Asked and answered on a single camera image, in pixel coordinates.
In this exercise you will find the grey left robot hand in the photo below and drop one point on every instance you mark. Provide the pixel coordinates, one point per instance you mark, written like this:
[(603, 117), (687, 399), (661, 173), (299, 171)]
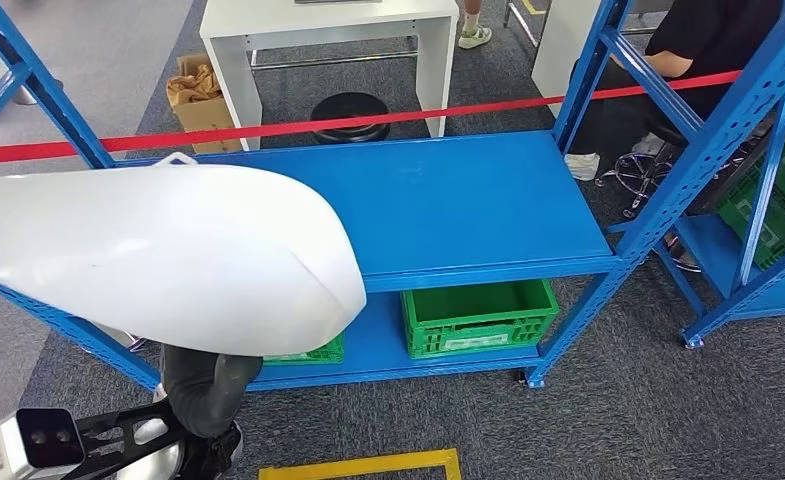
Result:
[(206, 397)]

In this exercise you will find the white plastic shell part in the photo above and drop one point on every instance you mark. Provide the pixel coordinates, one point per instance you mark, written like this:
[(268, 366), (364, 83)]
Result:
[(167, 258)]

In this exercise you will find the blue metal shelf rack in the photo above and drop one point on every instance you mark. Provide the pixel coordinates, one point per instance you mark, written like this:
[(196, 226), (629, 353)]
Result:
[(465, 199), (710, 258)]

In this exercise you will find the yellow floor tape square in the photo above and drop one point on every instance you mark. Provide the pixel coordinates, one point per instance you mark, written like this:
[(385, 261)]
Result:
[(365, 464)]

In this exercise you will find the open green plastic crate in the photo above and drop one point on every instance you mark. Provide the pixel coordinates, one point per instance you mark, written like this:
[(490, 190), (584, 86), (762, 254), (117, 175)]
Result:
[(471, 308)]

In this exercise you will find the open cardboard box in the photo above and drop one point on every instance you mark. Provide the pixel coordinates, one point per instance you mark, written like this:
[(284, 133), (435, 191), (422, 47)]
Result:
[(203, 116)]

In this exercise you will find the red barrier belt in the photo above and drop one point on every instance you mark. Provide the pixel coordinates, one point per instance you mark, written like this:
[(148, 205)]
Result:
[(299, 124)]

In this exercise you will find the black round stool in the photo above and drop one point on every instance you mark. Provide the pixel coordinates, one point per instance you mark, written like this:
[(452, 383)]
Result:
[(349, 109)]

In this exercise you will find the white desk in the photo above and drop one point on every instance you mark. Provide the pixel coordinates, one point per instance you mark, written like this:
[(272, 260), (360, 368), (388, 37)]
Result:
[(326, 16), (561, 46)]

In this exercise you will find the person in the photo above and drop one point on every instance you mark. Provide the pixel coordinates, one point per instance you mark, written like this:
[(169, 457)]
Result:
[(475, 36), (710, 40)]

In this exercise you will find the black office chair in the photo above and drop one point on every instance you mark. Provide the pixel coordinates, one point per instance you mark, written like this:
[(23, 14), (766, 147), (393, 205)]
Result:
[(670, 138)]

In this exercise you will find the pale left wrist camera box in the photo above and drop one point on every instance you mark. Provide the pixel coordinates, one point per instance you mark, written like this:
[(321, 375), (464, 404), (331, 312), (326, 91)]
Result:
[(8, 450)]

